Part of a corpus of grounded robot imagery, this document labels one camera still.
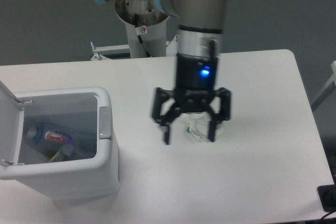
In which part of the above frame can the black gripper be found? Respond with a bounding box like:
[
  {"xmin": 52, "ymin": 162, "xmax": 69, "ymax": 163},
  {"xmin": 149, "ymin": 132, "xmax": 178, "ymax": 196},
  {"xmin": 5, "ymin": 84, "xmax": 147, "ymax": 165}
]
[{"xmin": 152, "ymin": 53, "xmax": 232, "ymax": 145}]

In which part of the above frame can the white paper wrapper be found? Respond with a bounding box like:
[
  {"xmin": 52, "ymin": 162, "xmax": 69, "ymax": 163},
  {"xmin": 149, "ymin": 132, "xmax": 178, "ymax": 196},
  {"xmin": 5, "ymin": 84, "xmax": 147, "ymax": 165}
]
[{"xmin": 186, "ymin": 112, "xmax": 211, "ymax": 142}]

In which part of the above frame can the clear plastic bottle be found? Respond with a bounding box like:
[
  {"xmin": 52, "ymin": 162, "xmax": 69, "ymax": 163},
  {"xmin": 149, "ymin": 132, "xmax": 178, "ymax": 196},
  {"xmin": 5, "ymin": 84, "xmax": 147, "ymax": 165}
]
[{"xmin": 24, "ymin": 123, "xmax": 97, "ymax": 154}]

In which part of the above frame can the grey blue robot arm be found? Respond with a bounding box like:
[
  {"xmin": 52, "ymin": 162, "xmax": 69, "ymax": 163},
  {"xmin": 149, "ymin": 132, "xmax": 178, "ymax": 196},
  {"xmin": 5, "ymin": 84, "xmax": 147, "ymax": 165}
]
[{"xmin": 95, "ymin": 0, "xmax": 232, "ymax": 144}]

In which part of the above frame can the white trash can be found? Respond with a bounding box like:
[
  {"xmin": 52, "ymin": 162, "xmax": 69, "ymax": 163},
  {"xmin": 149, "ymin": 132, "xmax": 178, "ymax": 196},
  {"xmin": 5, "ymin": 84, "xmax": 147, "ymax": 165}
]
[{"xmin": 1, "ymin": 84, "xmax": 119, "ymax": 200}]

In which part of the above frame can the white trash inside can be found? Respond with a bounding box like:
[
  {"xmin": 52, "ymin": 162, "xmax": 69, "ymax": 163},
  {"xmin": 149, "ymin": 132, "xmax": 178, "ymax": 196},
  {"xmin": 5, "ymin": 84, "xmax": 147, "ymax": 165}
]
[{"xmin": 49, "ymin": 145, "xmax": 74, "ymax": 163}]

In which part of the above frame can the white trash can lid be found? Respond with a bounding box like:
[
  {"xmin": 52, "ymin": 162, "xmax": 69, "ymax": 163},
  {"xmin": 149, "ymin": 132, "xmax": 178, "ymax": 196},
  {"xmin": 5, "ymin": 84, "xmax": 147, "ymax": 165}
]
[{"xmin": 1, "ymin": 83, "xmax": 32, "ymax": 167}]

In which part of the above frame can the white furniture part at right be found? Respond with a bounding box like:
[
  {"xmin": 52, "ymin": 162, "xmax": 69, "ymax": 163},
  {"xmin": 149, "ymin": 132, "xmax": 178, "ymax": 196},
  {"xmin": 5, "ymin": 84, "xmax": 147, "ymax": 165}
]
[{"xmin": 310, "ymin": 61, "xmax": 335, "ymax": 111}]

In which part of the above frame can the black device at table edge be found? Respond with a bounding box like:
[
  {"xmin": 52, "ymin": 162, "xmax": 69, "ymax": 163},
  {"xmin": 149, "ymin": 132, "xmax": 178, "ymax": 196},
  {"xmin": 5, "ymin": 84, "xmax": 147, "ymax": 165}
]
[{"xmin": 317, "ymin": 185, "xmax": 335, "ymax": 212}]

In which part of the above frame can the white metal base frame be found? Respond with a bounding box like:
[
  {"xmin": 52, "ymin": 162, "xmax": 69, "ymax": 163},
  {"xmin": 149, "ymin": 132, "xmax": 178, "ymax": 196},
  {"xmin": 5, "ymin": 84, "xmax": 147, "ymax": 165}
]
[{"xmin": 90, "ymin": 34, "xmax": 179, "ymax": 61}]

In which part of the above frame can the black cable on pedestal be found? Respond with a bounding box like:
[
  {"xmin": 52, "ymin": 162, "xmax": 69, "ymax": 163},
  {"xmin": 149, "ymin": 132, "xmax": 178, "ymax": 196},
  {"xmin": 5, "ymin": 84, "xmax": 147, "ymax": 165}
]
[{"xmin": 134, "ymin": 13, "xmax": 152, "ymax": 58}]

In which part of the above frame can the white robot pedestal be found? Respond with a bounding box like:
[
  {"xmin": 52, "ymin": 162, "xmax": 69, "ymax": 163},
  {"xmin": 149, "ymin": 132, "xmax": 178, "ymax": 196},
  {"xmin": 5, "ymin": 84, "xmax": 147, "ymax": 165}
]
[{"xmin": 115, "ymin": 0, "xmax": 169, "ymax": 58}]

